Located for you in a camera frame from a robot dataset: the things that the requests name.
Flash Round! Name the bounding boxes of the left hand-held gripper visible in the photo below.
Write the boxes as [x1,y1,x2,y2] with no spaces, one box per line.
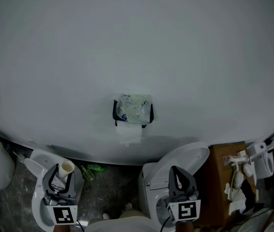
[42,163,79,226]

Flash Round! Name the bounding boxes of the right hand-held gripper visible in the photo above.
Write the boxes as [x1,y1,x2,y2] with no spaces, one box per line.
[163,166,201,224]

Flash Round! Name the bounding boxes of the cardboard paper tube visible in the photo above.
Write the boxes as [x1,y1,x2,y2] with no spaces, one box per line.
[56,160,76,180]

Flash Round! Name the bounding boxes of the white toilet paper roll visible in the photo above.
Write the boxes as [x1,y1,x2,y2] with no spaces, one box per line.
[116,121,143,147]

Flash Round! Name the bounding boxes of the person's right forearm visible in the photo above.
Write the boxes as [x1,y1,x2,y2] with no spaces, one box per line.
[175,222,193,232]

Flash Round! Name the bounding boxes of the white toilet with wide lid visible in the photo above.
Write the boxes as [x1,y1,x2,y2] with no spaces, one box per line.
[137,142,210,229]

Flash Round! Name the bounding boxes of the white toilet with sticker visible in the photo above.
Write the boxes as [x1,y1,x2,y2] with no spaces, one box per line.
[23,148,84,232]

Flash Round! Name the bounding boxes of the white toilet brush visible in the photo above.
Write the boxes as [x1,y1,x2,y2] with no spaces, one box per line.
[12,151,26,161]

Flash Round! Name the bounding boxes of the white toilet with black label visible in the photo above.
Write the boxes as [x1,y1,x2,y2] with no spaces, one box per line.
[246,126,274,180]

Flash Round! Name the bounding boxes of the pale green scrub brush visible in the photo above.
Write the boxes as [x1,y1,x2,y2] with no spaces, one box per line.
[80,164,95,181]

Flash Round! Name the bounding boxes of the brown cardboard box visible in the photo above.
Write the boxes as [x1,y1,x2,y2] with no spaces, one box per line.
[197,141,259,227]

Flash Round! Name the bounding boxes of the white wrapped bundle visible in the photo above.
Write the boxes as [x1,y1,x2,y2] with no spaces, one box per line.
[242,163,254,178]
[232,173,244,189]

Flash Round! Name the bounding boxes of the white handheld sprayer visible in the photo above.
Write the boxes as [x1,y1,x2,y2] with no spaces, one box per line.
[223,155,249,165]

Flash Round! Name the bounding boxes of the black plastic bag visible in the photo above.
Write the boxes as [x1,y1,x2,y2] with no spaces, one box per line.
[241,177,258,207]

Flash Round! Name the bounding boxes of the person's white shirt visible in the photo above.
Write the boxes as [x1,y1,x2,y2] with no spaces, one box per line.
[85,216,158,232]

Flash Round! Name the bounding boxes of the patterned tissue packet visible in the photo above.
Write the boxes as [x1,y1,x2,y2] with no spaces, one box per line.
[116,93,153,125]

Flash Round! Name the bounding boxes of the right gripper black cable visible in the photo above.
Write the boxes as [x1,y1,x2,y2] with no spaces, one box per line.
[160,216,170,232]

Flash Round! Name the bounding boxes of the white sprayer hose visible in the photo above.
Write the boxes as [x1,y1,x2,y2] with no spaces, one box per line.
[231,163,241,190]

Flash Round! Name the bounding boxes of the black wall paper holder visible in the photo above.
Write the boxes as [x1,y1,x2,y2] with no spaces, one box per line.
[112,99,154,128]

